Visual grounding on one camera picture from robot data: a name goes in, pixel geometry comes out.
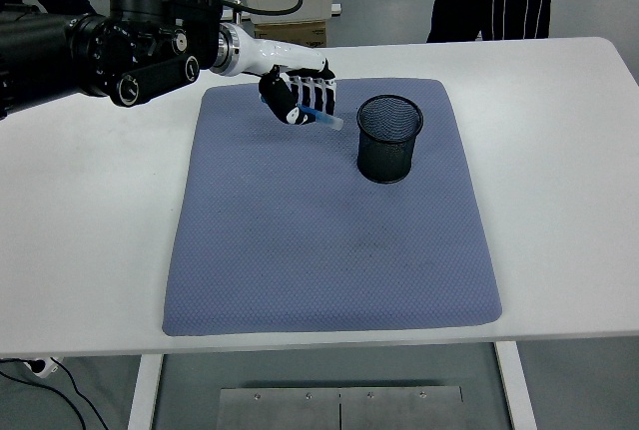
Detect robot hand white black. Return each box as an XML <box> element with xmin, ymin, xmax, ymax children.
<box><xmin>227</xmin><ymin>25</ymin><xmax>338</xmax><ymax>127</ymax></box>

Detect blue marker with clear cap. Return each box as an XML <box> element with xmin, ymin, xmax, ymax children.
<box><xmin>259</xmin><ymin>93</ymin><xmax>344</xmax><ymax>131</ymax></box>

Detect black mesh pen holder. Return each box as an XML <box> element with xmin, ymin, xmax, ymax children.
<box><xmin>356</xmin><ymin>94</ymin><xmax>425</xmax><ymax>185</ymax></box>

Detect brown cardboard box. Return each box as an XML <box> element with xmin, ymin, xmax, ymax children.
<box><xmin>253</xmin><ymin>19</ymin><xmax>328</xmax><ymax>50</ymax></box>

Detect blue-grey quilted mat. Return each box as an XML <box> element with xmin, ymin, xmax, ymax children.
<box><xmin>162</xmin><ymin>78</ymin><xmax>503</xmax><ymax>337</ymax></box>

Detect grey metal plate with screws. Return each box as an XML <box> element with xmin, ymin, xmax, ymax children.
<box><xmin>219</xmin><ymin>385</ymin><xmax>465</xmax><ymax>430</ymax></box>

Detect white table leg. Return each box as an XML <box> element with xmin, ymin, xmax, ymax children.
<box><xmin>127</xmin><ymin>353</ymin><xmax>165</xmax><ymax>430</ymax></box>
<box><xmin>493</xmin><ymin>342</ymin><xmax>539</xmax><ymax>430</ymax></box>

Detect white power strip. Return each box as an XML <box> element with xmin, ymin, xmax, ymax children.
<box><xmin>27</xmin><ymin>355</ymin><xmax>64</xmax><ymax>380</ymax></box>

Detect thin black floor cable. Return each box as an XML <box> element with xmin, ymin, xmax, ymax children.
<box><xmin>0</xmin><ymin>357</ymin><xmax>109</xmax><ymax>430</ymax></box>

